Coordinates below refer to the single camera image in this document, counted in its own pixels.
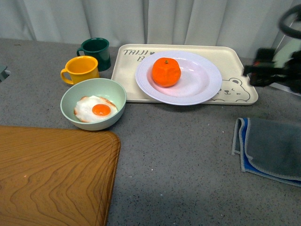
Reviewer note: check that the yellow mug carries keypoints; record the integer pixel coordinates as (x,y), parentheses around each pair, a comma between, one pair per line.
(79,69)

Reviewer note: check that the orange fruit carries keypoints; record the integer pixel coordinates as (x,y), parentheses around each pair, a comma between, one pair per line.
(166,72)

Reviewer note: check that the wooden cutting board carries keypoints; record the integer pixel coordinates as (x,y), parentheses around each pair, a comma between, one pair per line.
(56,177)

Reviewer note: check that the dark green mug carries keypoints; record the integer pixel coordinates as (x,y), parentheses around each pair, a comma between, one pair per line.
(99,49)

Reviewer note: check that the fried egg toy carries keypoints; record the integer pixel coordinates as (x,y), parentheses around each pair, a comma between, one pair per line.
(94,109)

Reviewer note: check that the cream bear serving tray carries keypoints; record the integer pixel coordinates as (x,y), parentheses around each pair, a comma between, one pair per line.
(235,89)

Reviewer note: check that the grey curtain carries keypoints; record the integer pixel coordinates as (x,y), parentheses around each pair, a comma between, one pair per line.
(243,25)

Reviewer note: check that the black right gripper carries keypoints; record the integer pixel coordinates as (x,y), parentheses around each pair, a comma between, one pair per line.
(263,71)

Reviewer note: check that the grey blue cloth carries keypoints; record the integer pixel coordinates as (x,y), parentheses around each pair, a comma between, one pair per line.
(270,149)

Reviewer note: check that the white plate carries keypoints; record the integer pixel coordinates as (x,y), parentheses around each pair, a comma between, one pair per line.
(199,82)

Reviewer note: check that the light green bowl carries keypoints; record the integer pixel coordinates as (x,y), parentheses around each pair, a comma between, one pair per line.
(99,87)

